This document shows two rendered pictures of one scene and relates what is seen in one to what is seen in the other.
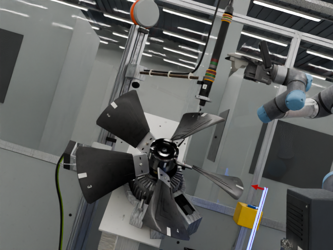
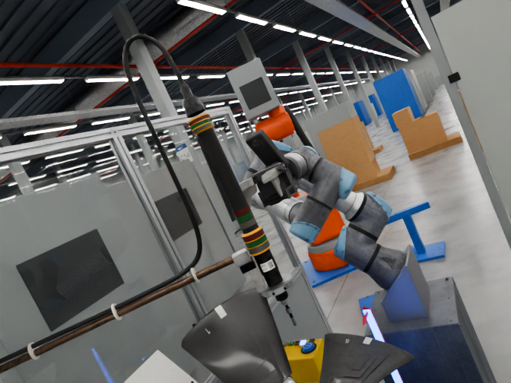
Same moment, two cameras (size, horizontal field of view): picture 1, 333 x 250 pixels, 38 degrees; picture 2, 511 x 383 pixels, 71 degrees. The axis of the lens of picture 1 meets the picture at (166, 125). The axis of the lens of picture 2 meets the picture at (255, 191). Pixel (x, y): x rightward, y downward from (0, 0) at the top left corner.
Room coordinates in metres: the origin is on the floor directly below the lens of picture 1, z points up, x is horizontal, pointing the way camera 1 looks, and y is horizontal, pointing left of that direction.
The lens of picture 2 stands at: (1.62, 0.46, 1.72)
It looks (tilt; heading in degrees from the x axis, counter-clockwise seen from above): 5 degrees down; 301
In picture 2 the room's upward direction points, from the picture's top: 25 degrees counter-clockwise
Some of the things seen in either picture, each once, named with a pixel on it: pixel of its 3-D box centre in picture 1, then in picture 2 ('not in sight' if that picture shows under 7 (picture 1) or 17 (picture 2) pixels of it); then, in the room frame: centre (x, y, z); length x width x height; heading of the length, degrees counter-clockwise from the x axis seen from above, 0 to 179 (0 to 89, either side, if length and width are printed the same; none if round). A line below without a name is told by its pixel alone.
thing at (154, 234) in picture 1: (158, 226); not in sight; (2.02, -0.08, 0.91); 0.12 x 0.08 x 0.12; 179
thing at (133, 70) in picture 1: (136, 72); not in sight; (2.53, 0.23, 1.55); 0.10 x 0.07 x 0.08; 34
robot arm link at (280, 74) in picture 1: (278, 74); (289, 169); (2.01, -0.39, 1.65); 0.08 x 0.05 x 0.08; 179
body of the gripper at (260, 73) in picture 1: (259, 71); (278, 179); (2.01, -0.31, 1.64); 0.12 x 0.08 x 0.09; 89
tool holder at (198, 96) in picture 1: (204, 88); (263, 268); (2.02, -0.11, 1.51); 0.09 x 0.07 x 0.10; 34
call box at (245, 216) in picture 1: (247, 217); (303, 362); (2.30, -0.48, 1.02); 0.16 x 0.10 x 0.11; 179
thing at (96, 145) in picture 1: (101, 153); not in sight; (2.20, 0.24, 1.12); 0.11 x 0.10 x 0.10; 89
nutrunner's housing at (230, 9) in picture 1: (216, 52); (234, 194); (2.01, -0.12, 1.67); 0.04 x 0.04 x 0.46
